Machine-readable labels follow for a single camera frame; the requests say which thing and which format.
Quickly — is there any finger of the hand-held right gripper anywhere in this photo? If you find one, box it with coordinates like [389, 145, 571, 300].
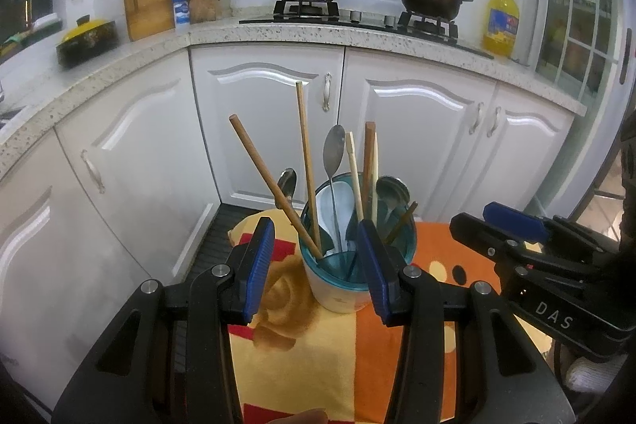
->
[450, 213, 527, 266]
[483, 202, 550, 242]

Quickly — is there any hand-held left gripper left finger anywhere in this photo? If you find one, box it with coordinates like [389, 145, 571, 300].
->
[52, 216, 275, 424]

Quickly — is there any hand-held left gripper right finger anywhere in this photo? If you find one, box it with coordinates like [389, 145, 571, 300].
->
[357, 219, 577, 424]

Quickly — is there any white teal-rimmed utensil holder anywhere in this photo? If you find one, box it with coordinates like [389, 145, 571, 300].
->
[298, 173, 418, 314]

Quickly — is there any dark brown chopstick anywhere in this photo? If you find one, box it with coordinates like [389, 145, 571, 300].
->
[384, 201, 419, 246]

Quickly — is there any large steel spoon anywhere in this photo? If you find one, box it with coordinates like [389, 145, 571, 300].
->
[375, 177, 411, 226]

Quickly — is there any medium steel spoon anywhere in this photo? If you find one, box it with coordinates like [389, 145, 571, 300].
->
[276, 168, 298, 206]

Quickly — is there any light bamboo chopstick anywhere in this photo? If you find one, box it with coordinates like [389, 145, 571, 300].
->
[345, 132, 365, 223]
[372, 132, 380, 206]

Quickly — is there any small steel spoon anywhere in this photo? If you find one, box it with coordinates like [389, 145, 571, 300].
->
[323, 124, 346, 251]

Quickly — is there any person's right hand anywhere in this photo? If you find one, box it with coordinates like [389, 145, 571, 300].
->
[566, 354, 622, 394]

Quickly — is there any black ribbed floor mat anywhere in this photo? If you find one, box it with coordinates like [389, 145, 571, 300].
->
[188, 204, 249, 278]

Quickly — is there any white cabinet door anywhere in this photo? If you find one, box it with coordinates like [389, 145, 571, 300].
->
[343, 49, 498, 222]
[0, 128, 175, 405]
[54, 51, 222, 286]
[464, 83, 576, 222]
[190, 46, 347, 210]

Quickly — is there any yellow orange printed towel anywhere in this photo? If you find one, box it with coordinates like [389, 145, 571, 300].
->
[226, 208, 562, 424]

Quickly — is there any yellow cooking oil bottle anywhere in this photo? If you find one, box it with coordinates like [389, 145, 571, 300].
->
[483, 0, 521, 58]

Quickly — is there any glass-door cabinet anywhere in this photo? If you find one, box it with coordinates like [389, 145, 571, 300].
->
[534, 0, 636, 102]

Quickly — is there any black gas stove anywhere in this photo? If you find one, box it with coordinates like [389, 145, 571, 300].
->
[239, 0, 495, 58]

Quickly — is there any blue white carton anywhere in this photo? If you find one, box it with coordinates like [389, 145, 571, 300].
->
[171, 0, 192, 30]

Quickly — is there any black pot with yellow lid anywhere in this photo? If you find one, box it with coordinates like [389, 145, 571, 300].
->
[56, 15, 119, 68]

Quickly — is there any wooden cutting board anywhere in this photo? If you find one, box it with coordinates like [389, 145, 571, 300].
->
[122, 0, 192, 41]

